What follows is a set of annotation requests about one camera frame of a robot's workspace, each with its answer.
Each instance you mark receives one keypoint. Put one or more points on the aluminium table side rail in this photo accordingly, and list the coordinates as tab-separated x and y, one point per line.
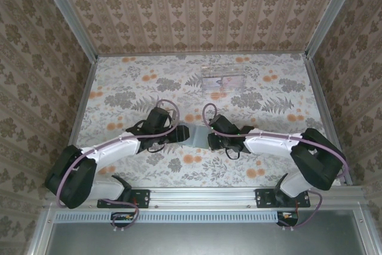
82	102
323	102

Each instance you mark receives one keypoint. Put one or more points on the aluminium table back rail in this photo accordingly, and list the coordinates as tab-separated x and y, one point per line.
194	54

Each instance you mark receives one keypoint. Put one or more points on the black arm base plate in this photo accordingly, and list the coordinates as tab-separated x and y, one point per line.
262	204
144	193

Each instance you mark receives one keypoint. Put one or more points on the aluminium front rail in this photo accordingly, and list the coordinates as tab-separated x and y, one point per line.
203	196

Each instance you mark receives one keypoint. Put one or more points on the grey metal sheet panel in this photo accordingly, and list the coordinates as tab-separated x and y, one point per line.
203	237

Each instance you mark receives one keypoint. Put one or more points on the black electronics board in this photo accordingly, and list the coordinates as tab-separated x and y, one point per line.
286	222
120	221

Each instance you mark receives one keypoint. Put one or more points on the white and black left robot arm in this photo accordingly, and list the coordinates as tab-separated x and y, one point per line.
113	150

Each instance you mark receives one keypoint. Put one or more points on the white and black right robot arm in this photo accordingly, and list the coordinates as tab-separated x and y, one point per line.
268	146

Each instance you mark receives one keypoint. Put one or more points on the clear acrylic box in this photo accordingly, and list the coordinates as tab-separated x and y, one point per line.
224	70

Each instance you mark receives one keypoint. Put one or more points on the blue and pink card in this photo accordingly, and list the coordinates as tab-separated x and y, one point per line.
213	81

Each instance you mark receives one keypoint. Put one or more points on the aluminium frame post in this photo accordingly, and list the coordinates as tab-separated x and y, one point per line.
70	13
330	13

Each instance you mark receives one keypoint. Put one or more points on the pale pink card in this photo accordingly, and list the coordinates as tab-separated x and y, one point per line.
234	81

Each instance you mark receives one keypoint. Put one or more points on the aluminium lower frame profile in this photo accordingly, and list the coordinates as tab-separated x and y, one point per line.
41	231
362	231

